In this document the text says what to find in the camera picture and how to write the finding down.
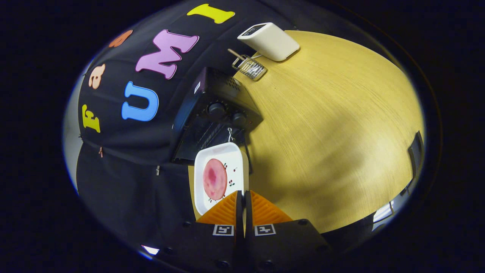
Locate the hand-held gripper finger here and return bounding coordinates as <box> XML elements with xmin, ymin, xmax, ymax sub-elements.
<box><xmin>152</xmin><ymin>190</ymin><xmax>243</xmax><ymax>273</ymax></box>
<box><xmin>244</xmin><ymin>190</ymin><xmax>332</xmax><ymax>273</ymax></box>

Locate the black toaster oven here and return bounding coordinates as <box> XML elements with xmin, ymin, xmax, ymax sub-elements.
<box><xmin>172</xmin><ymin>67</ymin><xmax>264</xmax><ymax>175</ymax></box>

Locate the small wire basket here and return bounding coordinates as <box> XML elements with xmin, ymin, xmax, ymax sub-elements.
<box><xmin>232</xmin><ymin>55</ymin><xmax>268</xmax><ymax>81</ymax></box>

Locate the black backdrop cloth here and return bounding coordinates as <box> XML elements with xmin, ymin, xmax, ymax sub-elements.
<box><xmin>76</xmin><ymin>0</ymin><xmax>300</xmax><ymax>251</ymax></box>

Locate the white rectangular plate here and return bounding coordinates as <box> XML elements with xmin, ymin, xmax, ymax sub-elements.
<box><xmin>194</xmin><ymin>142</ymin><xmax>249</xmax><ymax>216</ymax></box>

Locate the white pop-up toaster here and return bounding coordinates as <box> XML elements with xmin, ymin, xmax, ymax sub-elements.
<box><xmin>237</xmin><ymin>22</ymin><xmax>300</xmax><ymax>62</ymax></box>

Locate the pink ham slice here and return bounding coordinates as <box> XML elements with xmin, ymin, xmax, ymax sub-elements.
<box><xmin>203</xmin><ymin>158</ymin><xmax>228</xmax><ymax>201</ymax></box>

